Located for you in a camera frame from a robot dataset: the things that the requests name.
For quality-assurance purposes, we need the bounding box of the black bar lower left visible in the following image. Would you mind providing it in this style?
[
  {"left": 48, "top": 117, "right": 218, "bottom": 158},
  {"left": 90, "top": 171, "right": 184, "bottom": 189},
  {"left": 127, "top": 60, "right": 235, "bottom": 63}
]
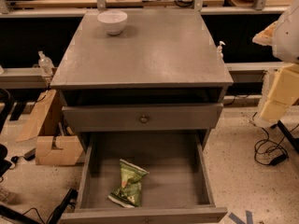
[{"left": 46, "top": 189, "right": 78, "bottom": 224}]

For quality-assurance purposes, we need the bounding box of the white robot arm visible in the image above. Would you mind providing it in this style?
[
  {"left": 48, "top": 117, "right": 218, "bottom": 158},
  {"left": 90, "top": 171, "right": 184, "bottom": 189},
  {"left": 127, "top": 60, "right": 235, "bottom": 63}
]
[{"left": 252, "top": 0, "right": 299, "bottom": 128}]

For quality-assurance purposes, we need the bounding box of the black power cable with adapter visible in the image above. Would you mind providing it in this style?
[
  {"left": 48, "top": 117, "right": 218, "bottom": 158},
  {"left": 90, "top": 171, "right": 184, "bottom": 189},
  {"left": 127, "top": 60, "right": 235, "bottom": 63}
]
[{"left": 250, "top": 111, "right": 299, "bottom": 167}]

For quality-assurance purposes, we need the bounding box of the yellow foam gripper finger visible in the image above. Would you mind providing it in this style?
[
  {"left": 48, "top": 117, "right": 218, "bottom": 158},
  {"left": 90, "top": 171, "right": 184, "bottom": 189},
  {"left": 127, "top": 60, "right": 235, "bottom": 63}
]
[
  {"left": 252, "top": 21, "right": 277, "bottom": 46},
  {"left": 259, "top": 63, "right": 299, "bottom": 122}
]

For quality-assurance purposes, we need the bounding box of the white ceramic bowl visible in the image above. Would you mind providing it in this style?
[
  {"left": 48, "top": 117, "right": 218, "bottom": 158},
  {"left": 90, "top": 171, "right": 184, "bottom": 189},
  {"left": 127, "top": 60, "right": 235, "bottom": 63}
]
[{"left": 97, "top": 10, "right": 128, "bottom": 35}]

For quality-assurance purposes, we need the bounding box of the grey wooden drawer cabinet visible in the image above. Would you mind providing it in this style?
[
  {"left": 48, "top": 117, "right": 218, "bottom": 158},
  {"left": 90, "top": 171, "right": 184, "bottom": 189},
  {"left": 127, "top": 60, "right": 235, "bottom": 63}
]
[{"left": 50, "top": 8, "right": 235, "bottom": 224}]

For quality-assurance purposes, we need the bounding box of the closed grey top drawer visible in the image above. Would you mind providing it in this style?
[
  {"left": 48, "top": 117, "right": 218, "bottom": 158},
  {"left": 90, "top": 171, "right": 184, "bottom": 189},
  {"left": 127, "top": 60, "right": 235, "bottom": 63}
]
[{"left": 62, "top": 104, "right": 223, "bottom": 133}]

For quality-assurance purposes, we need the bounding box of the open grey middle drawer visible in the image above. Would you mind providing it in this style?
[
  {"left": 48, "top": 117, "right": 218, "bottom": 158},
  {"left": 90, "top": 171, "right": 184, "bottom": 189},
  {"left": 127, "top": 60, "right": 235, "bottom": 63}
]
[{"left": 60, "top": 132, "right": 227, "bottom": 224}]

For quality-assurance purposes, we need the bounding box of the cardboard box on floor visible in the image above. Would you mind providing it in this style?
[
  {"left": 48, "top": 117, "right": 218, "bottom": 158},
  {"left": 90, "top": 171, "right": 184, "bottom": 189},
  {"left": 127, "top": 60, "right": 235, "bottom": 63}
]
[{"left": 36, "top": 136, "right": 83, "bottom": 166}]

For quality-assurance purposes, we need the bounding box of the small white pump bottle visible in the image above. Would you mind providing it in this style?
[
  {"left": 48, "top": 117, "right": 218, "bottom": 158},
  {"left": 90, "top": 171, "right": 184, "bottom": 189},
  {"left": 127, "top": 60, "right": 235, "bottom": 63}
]
[{"left": 217, "top": 41, "right": 226, "bottom": 58}]

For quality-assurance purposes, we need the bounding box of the green jalapeno chip bag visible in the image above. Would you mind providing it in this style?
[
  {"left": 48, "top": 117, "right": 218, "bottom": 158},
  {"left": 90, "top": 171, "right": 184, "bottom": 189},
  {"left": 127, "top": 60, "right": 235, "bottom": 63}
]
[{"left": 108, "top": 159, "right": 149, "bottom": 208}]

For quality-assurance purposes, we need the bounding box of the clear pump bottle left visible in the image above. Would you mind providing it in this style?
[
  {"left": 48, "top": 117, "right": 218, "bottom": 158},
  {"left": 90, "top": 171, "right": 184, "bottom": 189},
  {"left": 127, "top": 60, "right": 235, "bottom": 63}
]
[{"left": 38, "top": 51, "right": 54, "bottom": 76}]

